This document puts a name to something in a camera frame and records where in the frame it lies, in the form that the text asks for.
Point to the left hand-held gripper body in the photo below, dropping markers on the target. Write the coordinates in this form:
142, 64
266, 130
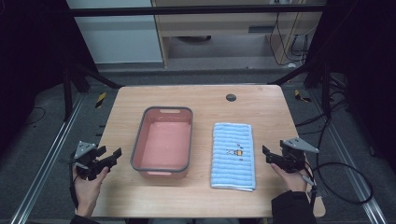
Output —
88, 161

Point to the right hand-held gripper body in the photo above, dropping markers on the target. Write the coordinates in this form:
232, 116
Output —
292, 155

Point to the blue striped towel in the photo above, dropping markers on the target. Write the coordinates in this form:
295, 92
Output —
233, 161

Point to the pink basin with grey rim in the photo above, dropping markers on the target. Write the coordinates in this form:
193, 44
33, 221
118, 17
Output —
163, 146

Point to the person's right hand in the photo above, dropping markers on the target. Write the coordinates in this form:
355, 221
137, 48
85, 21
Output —
291, 180

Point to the person's left hand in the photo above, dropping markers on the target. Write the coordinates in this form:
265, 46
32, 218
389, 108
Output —
88, 189

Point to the yellow black tape marker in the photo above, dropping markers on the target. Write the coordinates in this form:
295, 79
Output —
300, 96
100, 100

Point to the dark round table grommet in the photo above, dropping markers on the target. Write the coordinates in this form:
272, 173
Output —
231, 97

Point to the black metal stand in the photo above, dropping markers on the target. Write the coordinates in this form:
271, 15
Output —
325, 90
67, 90

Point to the white cabinet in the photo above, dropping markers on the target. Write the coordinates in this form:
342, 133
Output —
118, 34

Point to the wooden background desk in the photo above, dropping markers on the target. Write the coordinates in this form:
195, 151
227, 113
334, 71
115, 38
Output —
218, 23

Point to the aluminium floor rail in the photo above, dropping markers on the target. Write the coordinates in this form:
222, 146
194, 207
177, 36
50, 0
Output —
46, 161
351, 171

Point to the black metal frame bar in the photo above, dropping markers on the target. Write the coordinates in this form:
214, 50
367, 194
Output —
186, 11

